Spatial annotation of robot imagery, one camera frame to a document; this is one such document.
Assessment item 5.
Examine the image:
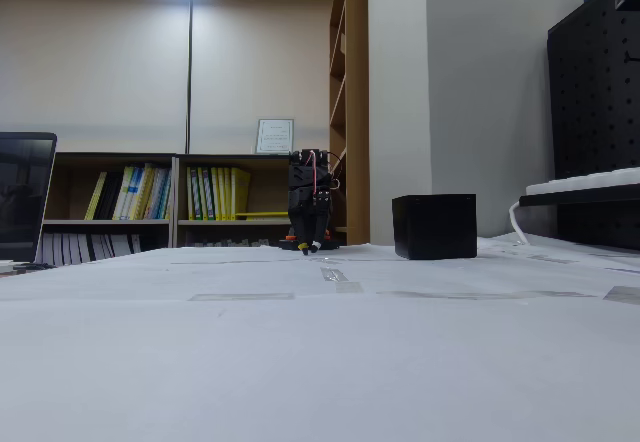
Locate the black open box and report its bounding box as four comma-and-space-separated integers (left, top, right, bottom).
391, 193, 478, 261

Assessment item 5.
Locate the wide yellow binder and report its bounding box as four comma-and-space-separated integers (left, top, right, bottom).
230, 166, 252, 222

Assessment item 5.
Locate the framed white certificate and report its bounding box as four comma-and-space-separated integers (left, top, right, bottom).
255, 118, 296, 155

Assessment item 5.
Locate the low wooden bookshelf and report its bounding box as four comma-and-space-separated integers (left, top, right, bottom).
42, 151, 179, 268
174, 153, 294, 249

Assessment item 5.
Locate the yellow binder green label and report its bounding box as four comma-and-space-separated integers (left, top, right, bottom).
197, 166, 212, 222
186, 166, 201, 222

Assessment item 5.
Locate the white paper table cover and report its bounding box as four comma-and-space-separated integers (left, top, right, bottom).
0, 234, 640, 442

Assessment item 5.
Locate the white green book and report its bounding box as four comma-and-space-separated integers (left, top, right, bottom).
147, 165, 174, 222

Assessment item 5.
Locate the tall wooden bookshelf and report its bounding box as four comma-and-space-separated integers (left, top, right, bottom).
328, 0, 370, 247

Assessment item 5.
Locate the blue white book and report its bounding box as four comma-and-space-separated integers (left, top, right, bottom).
130, 163, 154, 222

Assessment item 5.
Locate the white yellow paperback book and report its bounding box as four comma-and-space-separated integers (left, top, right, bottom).
112, 165, 137, 222

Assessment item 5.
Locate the black book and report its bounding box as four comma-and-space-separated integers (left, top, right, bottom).
94, 171, 125, 222

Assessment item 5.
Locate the thin yellow book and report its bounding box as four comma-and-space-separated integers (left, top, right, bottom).
83, 171, 108, 222

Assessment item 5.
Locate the white power strip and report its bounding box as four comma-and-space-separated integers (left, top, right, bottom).
524, 166, 640, 197

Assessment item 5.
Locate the black laptop screen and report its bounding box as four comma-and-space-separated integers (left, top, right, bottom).
0, 131, 59, 265

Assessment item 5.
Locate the black pegboard panel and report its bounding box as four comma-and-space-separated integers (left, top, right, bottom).
546, 0, 640, 252

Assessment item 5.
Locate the black wall conduit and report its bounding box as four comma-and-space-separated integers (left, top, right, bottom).
185, 0, 195, 155

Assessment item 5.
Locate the white power cable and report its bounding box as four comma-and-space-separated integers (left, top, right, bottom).
508, 200, 532, 246

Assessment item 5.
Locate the black shelf rail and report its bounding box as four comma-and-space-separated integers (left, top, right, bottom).
518, 184, 640, 209

